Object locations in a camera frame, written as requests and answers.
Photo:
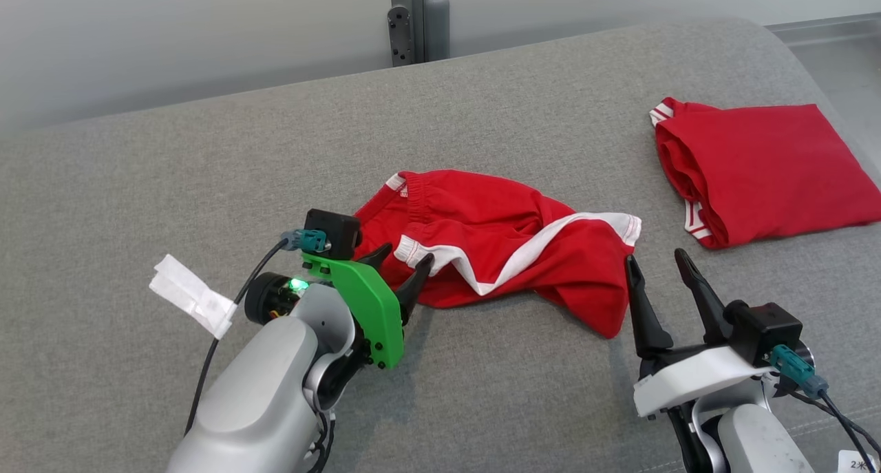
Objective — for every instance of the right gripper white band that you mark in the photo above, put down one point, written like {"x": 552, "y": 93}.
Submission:
{"x": 695, "y": 380}

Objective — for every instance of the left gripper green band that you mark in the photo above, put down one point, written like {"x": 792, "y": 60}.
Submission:
{"x": 375, "y": 314}

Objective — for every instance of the red shorts white stripe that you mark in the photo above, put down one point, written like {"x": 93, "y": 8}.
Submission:
{"x": 482, "y": 218}

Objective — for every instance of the red jersey number 23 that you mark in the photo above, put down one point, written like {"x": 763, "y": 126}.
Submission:
{"x": 771, "y": 170}

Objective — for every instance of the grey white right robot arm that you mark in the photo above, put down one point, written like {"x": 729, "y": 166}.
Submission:
{"x": 757, "y": 445}

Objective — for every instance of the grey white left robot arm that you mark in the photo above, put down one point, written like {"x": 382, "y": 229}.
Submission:
{"x": 261, "y": 390}

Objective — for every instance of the grey fabric sofa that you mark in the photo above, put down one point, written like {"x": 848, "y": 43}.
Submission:
{"x": 206, "y": 170}

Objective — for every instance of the grey round-topped cylinder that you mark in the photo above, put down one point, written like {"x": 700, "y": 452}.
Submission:
{"x": 437, "y": 29}

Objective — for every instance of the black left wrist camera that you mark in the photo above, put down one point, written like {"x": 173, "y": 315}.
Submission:
{"x": 334, "y": 232}

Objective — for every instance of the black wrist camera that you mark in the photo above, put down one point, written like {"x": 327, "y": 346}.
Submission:
{"x": 771, "y": 328}
{"x": 334, "y": 232}

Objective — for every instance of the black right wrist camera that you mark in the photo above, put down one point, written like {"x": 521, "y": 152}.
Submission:
{"x": 771, "y": 328}

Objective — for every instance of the dark grey hinge bracket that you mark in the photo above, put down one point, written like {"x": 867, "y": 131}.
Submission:
{"x": 400, "y": 36}

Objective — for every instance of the grey metal wall rail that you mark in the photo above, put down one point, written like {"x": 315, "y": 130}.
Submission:
{"x": 826, "y": 29}

